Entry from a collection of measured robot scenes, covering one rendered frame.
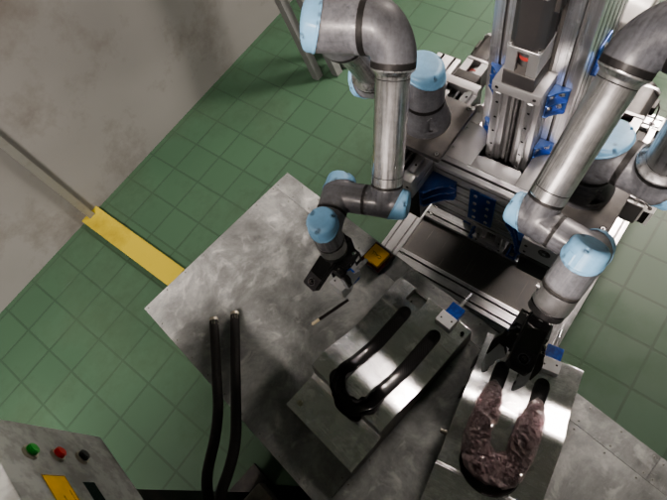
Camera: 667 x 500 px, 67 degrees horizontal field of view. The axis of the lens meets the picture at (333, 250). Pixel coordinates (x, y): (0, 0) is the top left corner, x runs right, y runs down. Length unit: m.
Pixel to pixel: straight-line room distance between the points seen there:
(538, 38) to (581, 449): 1.03
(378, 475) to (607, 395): 1.22
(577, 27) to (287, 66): 2.35
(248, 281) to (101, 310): 1.40
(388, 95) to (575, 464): 1.04
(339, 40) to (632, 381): 1.88
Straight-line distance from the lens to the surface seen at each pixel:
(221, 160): 3.13
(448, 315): 1.46
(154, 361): 2.74
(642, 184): 1.33
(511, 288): 2.27
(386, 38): 1.08
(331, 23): 1.10
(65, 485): 1.21
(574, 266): 0.99
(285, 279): 1.70
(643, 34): 1.01
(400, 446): 1.51
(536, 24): 1.29
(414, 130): 1.58
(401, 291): 1.52
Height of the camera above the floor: 2.30
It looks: 62 degrees down
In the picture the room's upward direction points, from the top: 24 degrees counter-clockwise
